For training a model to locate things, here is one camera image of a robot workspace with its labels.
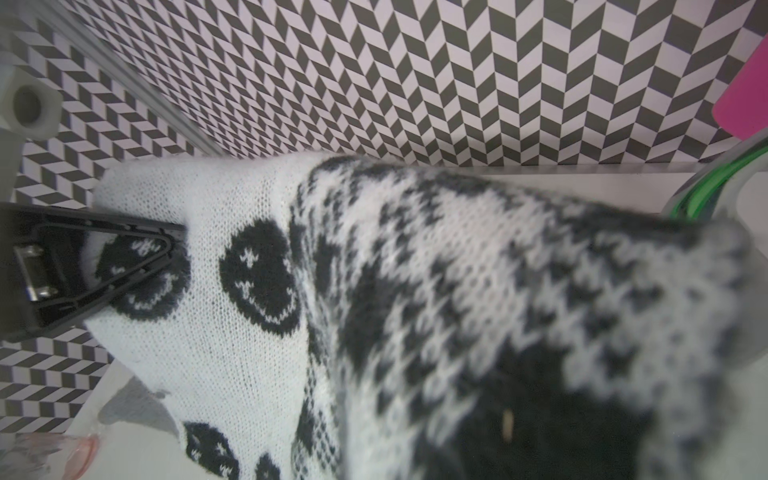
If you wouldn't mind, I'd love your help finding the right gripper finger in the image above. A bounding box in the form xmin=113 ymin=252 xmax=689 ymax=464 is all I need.
xmin=1 ymin=202 xmax=185 ymax=342

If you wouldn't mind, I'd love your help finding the smiley houndstooth knit scarf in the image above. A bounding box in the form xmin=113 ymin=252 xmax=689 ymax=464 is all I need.
xmin=86 ymin=152 xmax=751 ymax=479

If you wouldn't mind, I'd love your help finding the pink transparent cup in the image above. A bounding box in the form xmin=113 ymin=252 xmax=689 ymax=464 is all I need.
xmin=1 ymin=433 xmax=101 ymax=480

